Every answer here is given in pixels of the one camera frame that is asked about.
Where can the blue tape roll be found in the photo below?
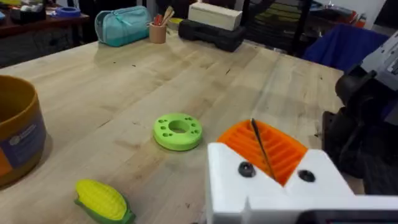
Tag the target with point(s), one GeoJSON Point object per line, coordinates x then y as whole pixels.
{"type": "Point", "coordinates": [67, 12]}

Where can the dark side table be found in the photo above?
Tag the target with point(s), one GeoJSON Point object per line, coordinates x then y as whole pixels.
{"type": "Point", "coordinates": [37, 23]}

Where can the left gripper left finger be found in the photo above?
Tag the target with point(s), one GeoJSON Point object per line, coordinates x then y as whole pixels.
{"type": "Point", "coordinates": [227, 174]}

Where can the tan cup with utensils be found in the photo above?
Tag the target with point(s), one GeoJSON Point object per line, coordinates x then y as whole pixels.
{"type": "Point", "coordinates": [158, 32]}

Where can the green disc with holes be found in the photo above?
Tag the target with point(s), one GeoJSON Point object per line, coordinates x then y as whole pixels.
{"type": "Point", "coordinates": [177, 137]}

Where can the black plastic tool case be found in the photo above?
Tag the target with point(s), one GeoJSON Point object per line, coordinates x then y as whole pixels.
{"type": "Point", "coordinates": [214, 37]}

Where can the white rectangular box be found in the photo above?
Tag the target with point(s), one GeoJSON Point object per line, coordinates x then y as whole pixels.
{"type": "Point", "coordinates": [214, 15]}

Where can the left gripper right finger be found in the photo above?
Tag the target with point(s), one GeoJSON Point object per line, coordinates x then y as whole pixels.
{"type": "Point", "coordinates": [317, 177]}

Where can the orange toy tub with label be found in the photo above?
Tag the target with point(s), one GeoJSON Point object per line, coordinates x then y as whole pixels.
{"type": "Point", "coordinates": [18, 130]}

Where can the blue cloth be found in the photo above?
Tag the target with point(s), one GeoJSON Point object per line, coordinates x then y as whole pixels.
{"type": "Point", "coordinates": [342, 46]}

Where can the yellow toy corn cob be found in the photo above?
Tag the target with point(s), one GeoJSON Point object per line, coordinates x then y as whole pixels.
{"type": "Point", "coordinates": [99, 199]}

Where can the teal zip bag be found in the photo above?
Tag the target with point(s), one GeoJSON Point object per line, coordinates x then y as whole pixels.
{"type": "Point", "coordinates": [124, 26]}

